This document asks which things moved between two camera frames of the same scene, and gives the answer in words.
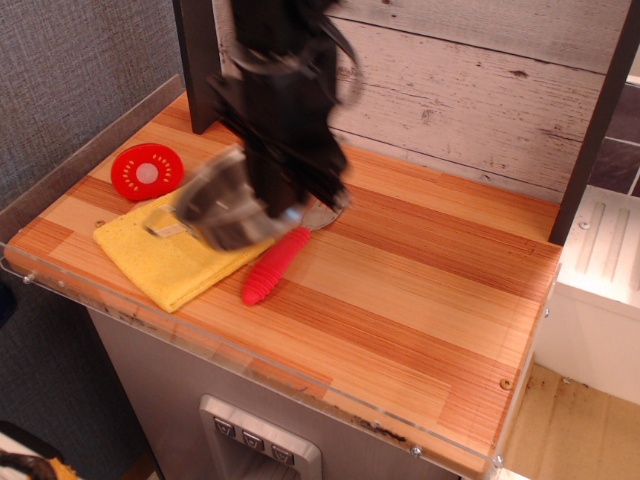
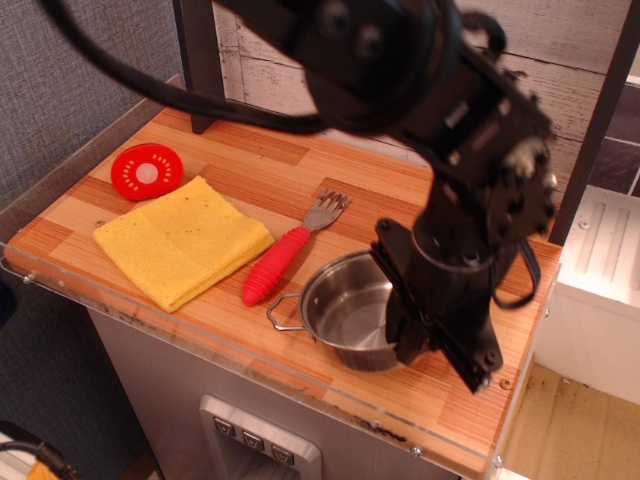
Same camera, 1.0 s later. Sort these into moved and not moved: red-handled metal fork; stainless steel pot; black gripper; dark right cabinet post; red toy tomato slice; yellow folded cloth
Moved: stainless steel pot; black gripper
Not moved: dark right cabinet post; red-handled metal fork; yellow folded cloth; red toy tomato slice
